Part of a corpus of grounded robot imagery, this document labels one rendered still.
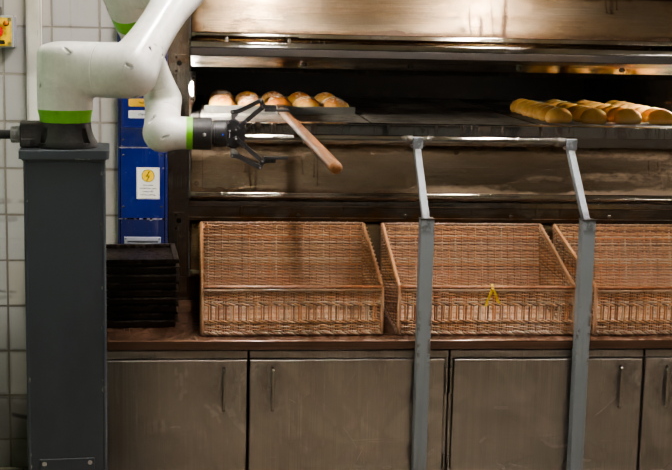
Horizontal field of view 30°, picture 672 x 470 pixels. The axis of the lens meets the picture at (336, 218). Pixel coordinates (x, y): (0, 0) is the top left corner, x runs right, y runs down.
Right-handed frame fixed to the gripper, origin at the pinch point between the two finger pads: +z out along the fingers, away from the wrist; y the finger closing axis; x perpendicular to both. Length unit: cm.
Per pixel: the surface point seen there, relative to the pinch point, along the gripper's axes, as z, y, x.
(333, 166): 5, 0, 80
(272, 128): 0, 3, -58
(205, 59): -22, -19, -50
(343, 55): 22, -21, -43
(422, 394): 42, 76, 3
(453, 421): 53, 87, -2
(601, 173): 113, 17, -56
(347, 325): 21, 60, -17
